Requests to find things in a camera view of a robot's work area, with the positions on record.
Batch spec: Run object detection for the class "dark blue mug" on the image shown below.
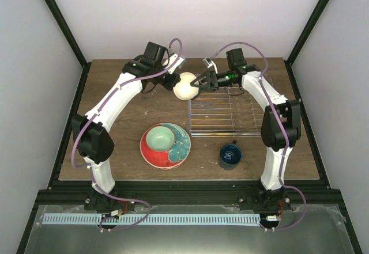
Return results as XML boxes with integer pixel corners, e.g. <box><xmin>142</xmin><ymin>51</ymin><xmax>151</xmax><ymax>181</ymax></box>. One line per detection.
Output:
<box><xmin>219</xmin><ymin>140</ymin><xmax>243</xmax><ymax>170</ymax></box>

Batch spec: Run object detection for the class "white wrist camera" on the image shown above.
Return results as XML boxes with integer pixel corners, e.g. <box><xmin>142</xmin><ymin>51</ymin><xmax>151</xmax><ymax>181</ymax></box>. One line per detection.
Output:
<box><xmin>202</xmin><ymin>58</ymin><xmax>218</xmax><ymax>74</ymax></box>
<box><xmin>163</xmin><ymin>54</ymin><xmax>186</xmax><ymax>74</ymax></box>

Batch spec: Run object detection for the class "light green ceramic bowl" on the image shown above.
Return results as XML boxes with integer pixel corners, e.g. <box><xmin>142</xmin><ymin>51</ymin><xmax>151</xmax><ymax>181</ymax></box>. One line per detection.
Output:
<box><xmin>146</xmin><ymin>126</ymin><xmax>175</xmax><ymax>151</ymax></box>

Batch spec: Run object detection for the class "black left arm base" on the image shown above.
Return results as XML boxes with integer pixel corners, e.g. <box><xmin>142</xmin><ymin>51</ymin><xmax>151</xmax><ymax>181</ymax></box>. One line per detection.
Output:
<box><xmin>84</xmin><ymin>190</ymin><xmax>135</xmax><ymax>212</ymax></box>

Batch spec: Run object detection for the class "black aluminium frame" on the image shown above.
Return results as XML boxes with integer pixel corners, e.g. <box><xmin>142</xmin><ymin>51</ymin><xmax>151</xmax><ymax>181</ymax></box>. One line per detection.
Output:
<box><xmin>17</xmin><ymin>0</ymin><xmax>362</xmax><ymax>253</ymax></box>

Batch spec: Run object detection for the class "white bowl with blue rim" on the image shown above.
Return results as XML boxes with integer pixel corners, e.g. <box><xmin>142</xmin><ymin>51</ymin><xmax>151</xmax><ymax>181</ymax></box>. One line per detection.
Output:
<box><xmin>173</xmin><ymin>72</ymin><xmax>199</xmax><ymax>101</ymax></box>

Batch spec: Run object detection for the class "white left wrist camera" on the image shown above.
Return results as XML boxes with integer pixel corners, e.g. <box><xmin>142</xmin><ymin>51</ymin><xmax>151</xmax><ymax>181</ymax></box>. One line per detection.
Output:
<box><xmin>163</xmin><ymin>54</ymin><xmax>186</xmax><ymax>74</ymax></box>

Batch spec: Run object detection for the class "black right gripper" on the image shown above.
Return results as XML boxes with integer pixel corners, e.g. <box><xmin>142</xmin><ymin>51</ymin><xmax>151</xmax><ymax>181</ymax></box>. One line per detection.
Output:
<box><xmin>190</xmin><ymin>71</ymin><xmax>236</xmax><ymax>93</ymax></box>

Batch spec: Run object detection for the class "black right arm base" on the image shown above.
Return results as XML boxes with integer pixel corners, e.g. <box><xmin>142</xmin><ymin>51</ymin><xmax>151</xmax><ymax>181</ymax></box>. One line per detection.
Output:
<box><xmin>237</xmin><ymin>187</ymin><xmax>291</xmax><ymax>211</ymax></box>

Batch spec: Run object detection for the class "light blue slotted strip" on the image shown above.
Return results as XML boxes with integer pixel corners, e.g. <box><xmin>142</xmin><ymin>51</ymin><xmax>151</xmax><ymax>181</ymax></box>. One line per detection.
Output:
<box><xmin>42</xmin><ymin>213</ymin><xmax>261</xmax><ymax>226</ymax></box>

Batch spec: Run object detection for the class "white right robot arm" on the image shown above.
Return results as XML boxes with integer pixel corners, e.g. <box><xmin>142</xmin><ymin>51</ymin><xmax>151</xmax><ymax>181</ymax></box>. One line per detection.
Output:
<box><xmin>190</xmin><ymin>48</ymin><xmax>301</xmax><ymax>210</ymax></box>

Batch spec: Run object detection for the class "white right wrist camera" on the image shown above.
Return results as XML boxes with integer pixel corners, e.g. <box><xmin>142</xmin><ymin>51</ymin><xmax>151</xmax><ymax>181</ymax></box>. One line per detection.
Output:
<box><xmin>202</xmin><ymin>58</ymin><xmax>218</xmax><ymax>74</ymax></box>

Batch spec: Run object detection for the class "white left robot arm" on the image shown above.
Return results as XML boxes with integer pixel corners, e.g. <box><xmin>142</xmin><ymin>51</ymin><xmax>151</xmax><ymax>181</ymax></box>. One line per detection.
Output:
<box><xmin>71</xmin><ymin>42</ymin><xmax>184</xmax><ymax>210</ymax></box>

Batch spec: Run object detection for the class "wire dish rack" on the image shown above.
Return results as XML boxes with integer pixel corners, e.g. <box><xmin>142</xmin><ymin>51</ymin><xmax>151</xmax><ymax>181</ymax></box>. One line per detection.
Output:
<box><xmin>188</xmin><ymin>71</ymin><xmax>264</xmax><ymax>137</ymax></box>

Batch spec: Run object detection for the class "red and teal plate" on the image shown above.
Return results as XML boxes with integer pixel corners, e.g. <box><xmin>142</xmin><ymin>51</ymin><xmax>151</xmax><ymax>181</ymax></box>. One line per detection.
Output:
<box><xmin>140</xmin><ymin>123</ymin><xmax>191</xmax><ymax>170</ymax></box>

